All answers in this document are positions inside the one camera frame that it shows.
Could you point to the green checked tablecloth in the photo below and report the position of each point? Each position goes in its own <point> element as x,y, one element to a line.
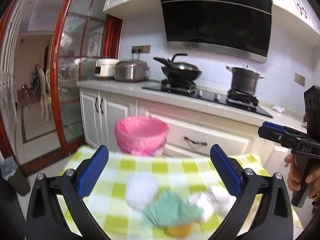
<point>180,167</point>

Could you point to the trash bin with pink bag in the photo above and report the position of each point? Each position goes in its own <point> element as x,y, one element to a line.
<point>140,135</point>

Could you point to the cream dining chair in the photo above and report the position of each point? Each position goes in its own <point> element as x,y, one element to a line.
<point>43,97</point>

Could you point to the green zigzag cloth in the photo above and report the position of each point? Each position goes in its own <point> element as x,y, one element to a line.
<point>170,210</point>

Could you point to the white foam fruit net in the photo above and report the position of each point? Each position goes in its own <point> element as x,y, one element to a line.
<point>140,190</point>

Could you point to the person's right hand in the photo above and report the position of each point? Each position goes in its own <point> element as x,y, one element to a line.
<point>290,172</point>

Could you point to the yellow sponge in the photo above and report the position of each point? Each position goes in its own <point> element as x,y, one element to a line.
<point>178,231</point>

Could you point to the beige wall outlet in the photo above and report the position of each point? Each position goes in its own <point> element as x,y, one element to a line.
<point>299,78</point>

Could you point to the black gas cooktop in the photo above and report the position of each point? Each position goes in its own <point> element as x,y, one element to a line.
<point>207,96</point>

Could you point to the white rice cooker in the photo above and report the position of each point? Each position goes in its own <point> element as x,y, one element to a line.
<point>105,70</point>

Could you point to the steel stock pot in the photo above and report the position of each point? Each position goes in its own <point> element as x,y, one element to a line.
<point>243,82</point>

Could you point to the black range hood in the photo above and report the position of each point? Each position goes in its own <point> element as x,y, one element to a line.
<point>215,22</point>

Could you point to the gold wall outlet panel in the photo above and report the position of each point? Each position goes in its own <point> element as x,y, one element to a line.
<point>145,48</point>

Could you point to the white tissue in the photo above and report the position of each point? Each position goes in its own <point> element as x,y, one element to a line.
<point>198,202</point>
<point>222,200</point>

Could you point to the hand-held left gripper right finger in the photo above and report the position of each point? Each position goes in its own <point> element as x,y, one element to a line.
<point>226,172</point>

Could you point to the white crumpled cloth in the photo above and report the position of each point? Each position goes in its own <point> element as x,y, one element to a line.
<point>278,109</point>

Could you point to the red wooden door frame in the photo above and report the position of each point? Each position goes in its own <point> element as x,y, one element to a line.
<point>112,37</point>

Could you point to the silver pressure cooker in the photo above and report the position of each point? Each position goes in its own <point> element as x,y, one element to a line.
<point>130,72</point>

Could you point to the black wok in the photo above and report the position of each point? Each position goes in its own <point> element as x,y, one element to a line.
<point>182,74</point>

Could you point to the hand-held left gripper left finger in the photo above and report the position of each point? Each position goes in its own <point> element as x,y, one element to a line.
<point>92,172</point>

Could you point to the white base cabinet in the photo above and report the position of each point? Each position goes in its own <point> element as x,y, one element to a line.
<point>150,115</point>

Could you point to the dark floor bin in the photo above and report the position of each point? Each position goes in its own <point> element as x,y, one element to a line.
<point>17,180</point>

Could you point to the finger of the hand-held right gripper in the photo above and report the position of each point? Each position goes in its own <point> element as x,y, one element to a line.
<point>273,126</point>
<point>275,136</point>

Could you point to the sliding glass door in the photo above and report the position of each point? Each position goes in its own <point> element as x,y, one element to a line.
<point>55,85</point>

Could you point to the white hallway cabinet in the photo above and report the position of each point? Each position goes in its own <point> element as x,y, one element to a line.
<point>7,92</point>

